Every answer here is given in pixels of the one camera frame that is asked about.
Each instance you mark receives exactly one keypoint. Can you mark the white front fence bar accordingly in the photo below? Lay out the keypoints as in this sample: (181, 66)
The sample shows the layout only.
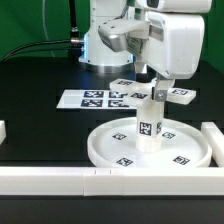
(107, 181)

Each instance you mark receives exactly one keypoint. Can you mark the white left fence bar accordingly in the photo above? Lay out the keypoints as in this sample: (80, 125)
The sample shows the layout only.
(2, 131)

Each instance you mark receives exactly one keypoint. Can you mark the white marker sheet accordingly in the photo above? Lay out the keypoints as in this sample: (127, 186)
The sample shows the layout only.
(92, 99)

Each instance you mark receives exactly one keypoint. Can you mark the white round table top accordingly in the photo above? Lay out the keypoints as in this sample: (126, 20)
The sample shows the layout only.
(113, 144)

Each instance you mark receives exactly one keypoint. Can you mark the white cross-shaped table base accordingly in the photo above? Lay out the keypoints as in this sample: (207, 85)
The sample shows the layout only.
(139, 94)

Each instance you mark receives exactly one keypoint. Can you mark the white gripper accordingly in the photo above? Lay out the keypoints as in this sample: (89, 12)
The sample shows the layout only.
(170, 44)

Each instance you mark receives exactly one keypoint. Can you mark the white right fence bar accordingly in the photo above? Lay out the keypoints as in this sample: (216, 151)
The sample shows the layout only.
(215, 139)

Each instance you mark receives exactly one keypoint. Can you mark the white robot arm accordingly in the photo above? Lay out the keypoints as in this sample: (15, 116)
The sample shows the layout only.
(107, 10)

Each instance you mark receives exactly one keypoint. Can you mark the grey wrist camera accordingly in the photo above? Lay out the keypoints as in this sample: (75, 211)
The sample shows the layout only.
(114, 33)

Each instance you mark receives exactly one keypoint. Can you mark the white fence bar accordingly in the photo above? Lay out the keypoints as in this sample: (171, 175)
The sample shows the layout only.
(2, 131)
(215, 139)
(107, 181)

